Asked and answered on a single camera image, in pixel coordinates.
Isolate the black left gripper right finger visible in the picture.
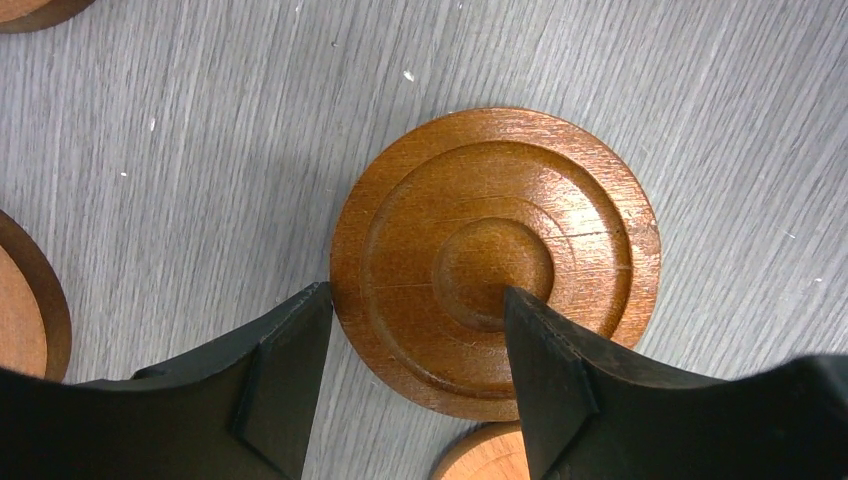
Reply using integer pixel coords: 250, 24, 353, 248
504, 287, 847, 479

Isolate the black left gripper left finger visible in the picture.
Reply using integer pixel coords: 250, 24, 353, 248
1, 282, 333, 479

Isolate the light wooden coaster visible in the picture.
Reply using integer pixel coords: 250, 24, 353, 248
430, 422, 530, 480

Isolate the brown ridged wooden coaster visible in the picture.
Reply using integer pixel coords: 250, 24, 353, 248
1, 213, 72, 382
330, 107, 662, 422
1, 0, 94, 34

